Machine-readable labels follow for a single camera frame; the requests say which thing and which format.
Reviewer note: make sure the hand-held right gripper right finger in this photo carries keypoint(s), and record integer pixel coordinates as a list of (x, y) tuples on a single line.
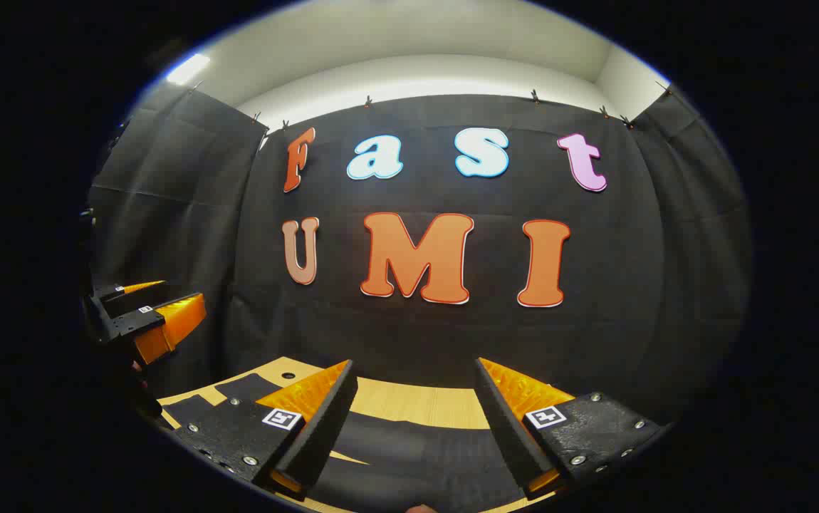
[(505, 434)]

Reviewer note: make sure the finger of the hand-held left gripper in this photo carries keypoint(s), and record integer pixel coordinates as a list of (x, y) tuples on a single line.
[(140, 323), (132, 296)]

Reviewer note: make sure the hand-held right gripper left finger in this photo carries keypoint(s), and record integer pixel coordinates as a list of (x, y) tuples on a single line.
[(320, 434)]

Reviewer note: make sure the dark grey jeans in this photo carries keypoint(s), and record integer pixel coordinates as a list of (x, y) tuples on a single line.
[(416, 456)]

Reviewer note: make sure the black backdrop cloth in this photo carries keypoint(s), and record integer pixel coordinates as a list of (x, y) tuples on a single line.
[(416, 335)]

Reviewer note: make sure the ceiling light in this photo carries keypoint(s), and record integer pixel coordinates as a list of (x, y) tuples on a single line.
[(189, 69)]

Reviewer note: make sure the row of black cloth clips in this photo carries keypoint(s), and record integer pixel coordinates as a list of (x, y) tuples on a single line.
[(368, 102)]

